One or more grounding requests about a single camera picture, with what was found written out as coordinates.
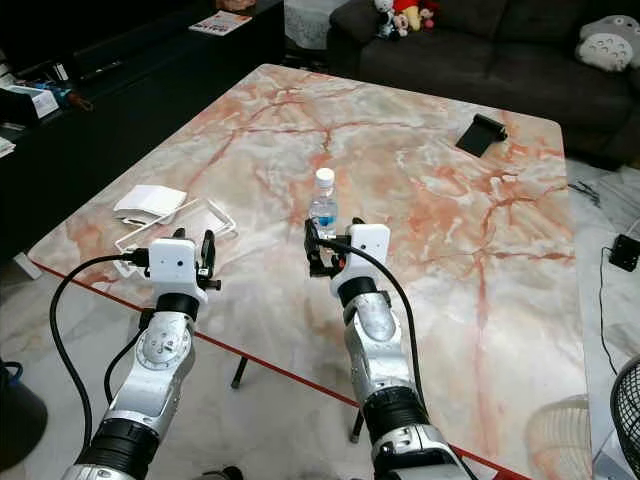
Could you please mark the grey Totoro plush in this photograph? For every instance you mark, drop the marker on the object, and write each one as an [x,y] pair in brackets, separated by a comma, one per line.
[608,42]

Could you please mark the red yellow plush doll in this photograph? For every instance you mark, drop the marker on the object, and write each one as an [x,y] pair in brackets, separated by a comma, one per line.
[407,13]

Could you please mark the clear plastic tray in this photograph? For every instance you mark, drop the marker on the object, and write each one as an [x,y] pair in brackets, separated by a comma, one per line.
[210,218]

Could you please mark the black low console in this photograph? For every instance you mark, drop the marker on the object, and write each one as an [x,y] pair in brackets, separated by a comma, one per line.
[160,110]

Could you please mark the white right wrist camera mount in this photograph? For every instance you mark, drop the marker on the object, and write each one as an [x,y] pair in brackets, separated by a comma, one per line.
[372,238]

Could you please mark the white black plush toy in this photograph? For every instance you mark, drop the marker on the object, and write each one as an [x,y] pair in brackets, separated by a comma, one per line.
[384,22]

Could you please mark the black rubbish bin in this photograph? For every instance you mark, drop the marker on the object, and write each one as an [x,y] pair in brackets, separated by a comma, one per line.
[20,420]

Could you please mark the white box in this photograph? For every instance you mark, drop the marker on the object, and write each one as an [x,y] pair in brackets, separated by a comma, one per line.
[35,100]

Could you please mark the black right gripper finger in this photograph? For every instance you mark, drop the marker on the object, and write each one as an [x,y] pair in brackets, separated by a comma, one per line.
[358,224]
[312,238]

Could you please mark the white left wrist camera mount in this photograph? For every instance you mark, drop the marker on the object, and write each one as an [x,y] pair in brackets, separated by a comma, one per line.
[172,265]

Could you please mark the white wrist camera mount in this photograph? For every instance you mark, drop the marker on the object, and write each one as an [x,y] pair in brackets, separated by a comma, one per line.
[372,238]
[172,265]

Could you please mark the dark grey sofa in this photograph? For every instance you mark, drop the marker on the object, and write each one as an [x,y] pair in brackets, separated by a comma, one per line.
[490,50]

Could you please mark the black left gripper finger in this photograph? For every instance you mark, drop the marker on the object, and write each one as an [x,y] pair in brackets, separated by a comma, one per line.
[208,250]
[180,235]

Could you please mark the clear plastic water bottle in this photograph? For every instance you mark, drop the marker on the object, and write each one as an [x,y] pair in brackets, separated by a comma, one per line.
[323,205]

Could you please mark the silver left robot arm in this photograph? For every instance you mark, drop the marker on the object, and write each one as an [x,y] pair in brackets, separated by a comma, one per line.
[165,350]

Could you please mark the white tissue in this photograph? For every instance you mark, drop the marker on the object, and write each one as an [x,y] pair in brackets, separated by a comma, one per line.
[150,200]

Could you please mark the white lace cloth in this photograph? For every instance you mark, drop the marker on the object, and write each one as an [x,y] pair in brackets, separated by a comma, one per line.
[310,20]

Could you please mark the red white magazine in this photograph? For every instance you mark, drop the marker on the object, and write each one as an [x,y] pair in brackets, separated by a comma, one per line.
[220,22]

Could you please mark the black power adapter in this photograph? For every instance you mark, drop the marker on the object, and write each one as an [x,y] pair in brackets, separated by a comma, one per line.
[625,252]

